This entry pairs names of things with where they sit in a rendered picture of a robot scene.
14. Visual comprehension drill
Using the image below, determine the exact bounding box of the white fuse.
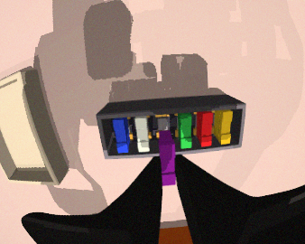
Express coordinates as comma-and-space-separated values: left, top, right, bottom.
134, 116, 149, 151

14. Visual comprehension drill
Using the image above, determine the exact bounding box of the green fuse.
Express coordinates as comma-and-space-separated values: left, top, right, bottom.
177, 113, 192, 149

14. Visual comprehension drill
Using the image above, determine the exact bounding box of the violet fuse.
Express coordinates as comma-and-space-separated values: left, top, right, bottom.
158, 124, 176, 186

